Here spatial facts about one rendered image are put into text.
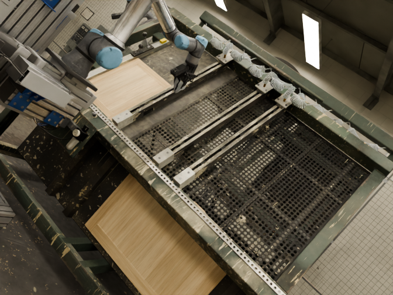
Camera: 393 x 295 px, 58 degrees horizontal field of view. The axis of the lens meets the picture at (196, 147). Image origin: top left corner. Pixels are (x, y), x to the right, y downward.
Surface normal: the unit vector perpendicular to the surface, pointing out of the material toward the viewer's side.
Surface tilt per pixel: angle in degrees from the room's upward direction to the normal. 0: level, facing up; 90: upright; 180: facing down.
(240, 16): 90
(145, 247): 90
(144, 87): 56
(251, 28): 90
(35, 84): 90
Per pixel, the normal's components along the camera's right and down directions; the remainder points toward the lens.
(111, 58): 0.50, 0.63
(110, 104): 0.13, -0.62
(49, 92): 0.68, 0.61
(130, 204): -0.29, -0.24
